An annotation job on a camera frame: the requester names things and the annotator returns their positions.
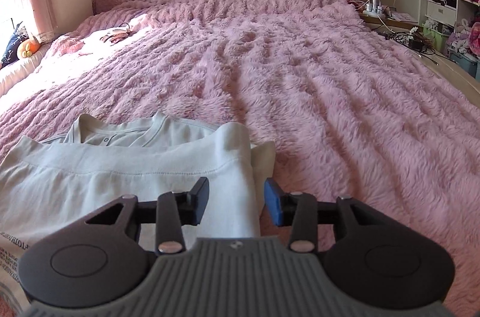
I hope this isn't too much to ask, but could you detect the tangle of black cables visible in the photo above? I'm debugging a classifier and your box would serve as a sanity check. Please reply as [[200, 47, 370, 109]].
[[382, 25, 451, 58]]

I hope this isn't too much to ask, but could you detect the wooden bedside table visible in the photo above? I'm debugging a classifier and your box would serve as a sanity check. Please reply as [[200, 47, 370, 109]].
[[357, 7, 419, 30]]

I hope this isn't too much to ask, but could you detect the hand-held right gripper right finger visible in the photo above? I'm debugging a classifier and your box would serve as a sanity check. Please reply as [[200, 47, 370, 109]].
[[264, 178, 387, 252]]

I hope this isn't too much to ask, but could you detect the pink fluffy blanket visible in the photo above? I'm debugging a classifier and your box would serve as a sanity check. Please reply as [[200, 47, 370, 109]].
[[0, 0, 480, 317]]

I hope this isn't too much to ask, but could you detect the cream bedding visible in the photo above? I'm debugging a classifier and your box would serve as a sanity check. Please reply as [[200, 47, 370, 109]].
[[0, 43, 54, 98]]

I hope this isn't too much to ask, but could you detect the dark blue patterned pillow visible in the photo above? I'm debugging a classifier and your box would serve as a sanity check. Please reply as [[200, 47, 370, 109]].
[[0, 21, 29, 69]]

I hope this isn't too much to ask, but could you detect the blue storage bin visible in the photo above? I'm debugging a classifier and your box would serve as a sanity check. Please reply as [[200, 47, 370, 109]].
[[447, 48, 480, 79]]

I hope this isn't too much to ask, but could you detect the green storage bin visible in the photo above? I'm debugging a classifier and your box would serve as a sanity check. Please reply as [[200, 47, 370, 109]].
[[421, 20, 451, 49]]

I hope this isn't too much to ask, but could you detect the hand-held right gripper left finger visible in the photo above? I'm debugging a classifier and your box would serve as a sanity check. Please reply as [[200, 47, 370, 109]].
[[85, 177, 211, 253]]

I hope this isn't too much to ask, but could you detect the wooden bed frame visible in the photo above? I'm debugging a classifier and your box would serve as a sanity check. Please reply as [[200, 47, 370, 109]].
[[363, 20, 480, 95]]

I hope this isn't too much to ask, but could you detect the orange plush toy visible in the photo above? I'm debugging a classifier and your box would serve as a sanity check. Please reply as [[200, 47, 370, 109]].
[[17, 37, 42, 60]]

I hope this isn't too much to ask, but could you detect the white printed sweatshirt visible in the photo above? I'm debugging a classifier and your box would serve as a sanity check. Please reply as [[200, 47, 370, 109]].
[[0, 111, 277, 255]]

